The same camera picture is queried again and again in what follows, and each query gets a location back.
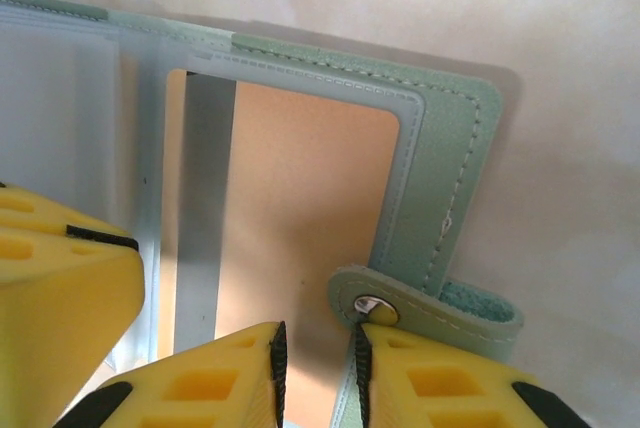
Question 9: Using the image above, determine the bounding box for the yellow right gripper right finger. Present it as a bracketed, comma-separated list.
[347, 317, 594, 428]

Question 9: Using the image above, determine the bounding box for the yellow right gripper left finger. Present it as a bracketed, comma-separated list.
[59, 320, 291, 428]

